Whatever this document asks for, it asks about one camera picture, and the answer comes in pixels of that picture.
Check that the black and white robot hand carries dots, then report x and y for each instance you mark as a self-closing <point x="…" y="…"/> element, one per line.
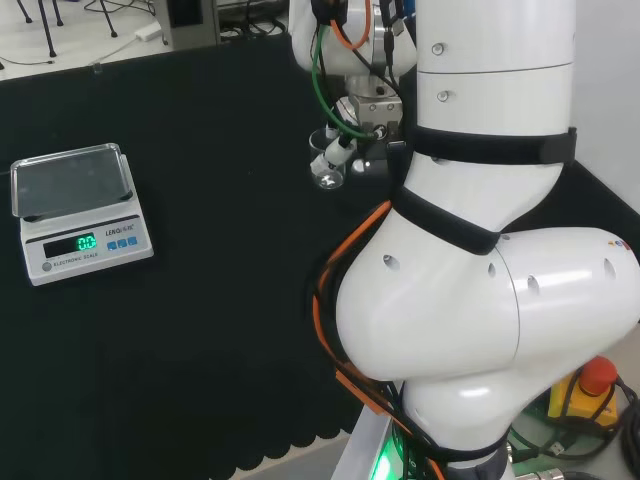
<point x="375" y="117"/>

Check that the clear glass beaker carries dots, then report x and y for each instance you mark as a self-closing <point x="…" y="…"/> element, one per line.
<point x="330" y="179"/>

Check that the grey metal cabinet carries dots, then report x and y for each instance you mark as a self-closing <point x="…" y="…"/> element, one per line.
<point x="190" y="22"/>

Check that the white power strip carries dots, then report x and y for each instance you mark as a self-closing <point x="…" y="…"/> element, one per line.
<point x="147" y="33"/>

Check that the black bench cloth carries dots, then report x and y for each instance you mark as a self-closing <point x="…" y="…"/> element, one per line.
<point x="200" y="300"/>

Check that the clear cloth clip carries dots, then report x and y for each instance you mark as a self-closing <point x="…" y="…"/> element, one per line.
<point x="96" y="68"/>

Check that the black tripod leg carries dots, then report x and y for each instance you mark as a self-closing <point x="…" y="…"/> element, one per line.
<point x="109" y="20"/>
<point x="47" y="30"/>

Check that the white electronic balance steel pan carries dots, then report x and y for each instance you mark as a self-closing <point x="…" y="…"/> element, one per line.
<point x="85" y="250"/>

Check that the yellow stop button red cap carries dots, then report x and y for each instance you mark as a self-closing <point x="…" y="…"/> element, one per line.
<point x="590" y="395"/>

